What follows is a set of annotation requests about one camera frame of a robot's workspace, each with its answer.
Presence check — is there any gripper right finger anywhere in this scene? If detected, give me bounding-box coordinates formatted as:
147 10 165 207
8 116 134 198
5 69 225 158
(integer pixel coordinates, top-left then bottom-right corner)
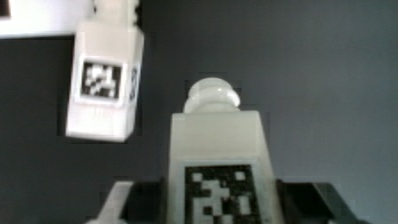
277 180 362 224

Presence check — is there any white table leg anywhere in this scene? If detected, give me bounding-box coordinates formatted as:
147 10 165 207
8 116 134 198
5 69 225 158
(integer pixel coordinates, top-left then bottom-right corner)
65 0 143 142
165 77 284 224

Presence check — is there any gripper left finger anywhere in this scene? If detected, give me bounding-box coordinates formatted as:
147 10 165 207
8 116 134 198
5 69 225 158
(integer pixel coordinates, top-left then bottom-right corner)
83 181 163 224

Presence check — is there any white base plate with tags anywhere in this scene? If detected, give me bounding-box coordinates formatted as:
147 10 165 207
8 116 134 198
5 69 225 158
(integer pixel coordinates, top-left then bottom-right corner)
0 0 94 39

